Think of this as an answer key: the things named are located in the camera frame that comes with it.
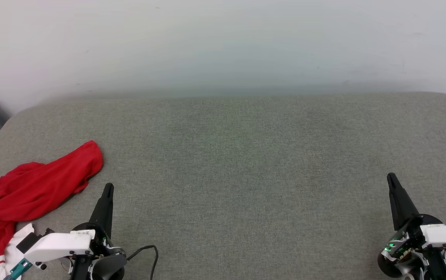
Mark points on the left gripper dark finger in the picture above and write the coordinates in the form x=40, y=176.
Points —
x=104, y=210

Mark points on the red and white jersey shirt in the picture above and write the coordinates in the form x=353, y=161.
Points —
x=32, y=190

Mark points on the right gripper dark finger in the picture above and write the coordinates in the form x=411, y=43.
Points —
x=401, y=206

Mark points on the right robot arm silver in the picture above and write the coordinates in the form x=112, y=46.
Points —
x=401, y=271

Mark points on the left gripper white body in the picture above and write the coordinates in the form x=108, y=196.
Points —
x=60, y=243

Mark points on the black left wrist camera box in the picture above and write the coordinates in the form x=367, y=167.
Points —
x=27, y=243

